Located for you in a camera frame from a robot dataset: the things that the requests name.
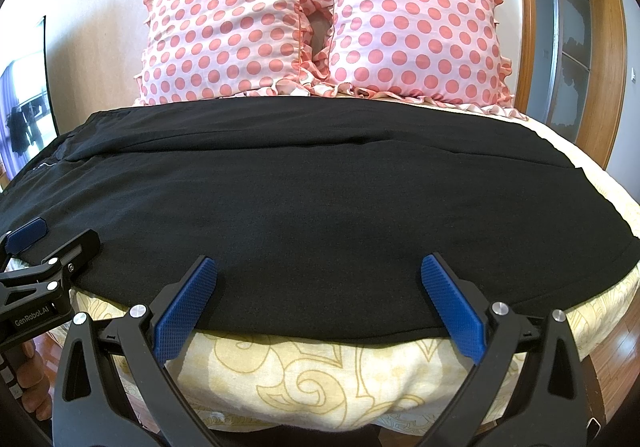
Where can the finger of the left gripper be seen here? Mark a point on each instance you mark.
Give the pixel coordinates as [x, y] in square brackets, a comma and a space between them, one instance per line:
[14, 242]
[76, 256]

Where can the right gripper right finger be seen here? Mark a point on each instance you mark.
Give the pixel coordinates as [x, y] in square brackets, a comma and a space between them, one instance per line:
[549, 404]

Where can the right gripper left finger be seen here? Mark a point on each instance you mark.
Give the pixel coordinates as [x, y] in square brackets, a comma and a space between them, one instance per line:
[91, 407]

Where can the black pants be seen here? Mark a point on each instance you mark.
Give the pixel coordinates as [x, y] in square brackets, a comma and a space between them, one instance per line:
[318, 213]

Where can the person's left hand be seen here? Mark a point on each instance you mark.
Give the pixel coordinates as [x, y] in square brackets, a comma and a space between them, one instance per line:
[35, 384]

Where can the cream patterned bed cover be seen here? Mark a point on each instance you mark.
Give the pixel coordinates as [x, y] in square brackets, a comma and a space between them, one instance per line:
[248, 381]

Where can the black flat television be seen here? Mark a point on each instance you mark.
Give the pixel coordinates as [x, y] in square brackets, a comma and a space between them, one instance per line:
[28, 122]

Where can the left pink polka-dot pillow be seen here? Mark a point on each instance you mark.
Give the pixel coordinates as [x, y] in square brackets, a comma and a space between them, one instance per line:
[206, 49]

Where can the pink polka-dot pillow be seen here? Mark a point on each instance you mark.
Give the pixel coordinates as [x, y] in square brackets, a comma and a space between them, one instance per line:
[438, 52]
[206, 49]

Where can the right pink polka-dot pillow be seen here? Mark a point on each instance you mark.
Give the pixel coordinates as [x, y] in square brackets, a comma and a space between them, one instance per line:
[438, 52]

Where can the wooden door frame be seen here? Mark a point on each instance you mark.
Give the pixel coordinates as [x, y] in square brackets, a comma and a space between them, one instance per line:
[571, 69]

